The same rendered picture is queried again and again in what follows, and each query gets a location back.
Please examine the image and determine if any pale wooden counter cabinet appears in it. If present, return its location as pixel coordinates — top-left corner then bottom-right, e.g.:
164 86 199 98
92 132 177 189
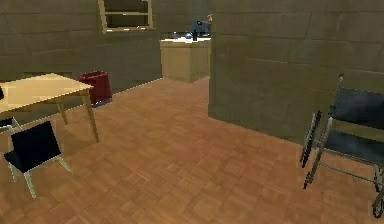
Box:
159 36 212 84

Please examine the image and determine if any blue appliance on counter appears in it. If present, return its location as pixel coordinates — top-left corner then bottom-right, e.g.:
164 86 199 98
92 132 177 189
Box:
195 19 212 38

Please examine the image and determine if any dark red bin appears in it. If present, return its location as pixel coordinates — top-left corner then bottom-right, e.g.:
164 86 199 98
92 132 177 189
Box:
77 70 113 108

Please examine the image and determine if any light wooden table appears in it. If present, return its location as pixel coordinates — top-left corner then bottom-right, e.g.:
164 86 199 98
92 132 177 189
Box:
0 72 101 144

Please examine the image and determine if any black chair with pale legs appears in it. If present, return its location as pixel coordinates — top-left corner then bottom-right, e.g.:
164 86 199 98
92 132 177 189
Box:
3 120 74 200
0 117 23 134

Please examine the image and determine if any window with pale wooden frame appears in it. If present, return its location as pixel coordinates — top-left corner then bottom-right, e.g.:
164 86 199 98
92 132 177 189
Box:
97 0 155 35

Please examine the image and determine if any black wheelchair with metal frame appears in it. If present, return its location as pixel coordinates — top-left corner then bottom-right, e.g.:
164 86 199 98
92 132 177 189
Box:
298 73 384 220

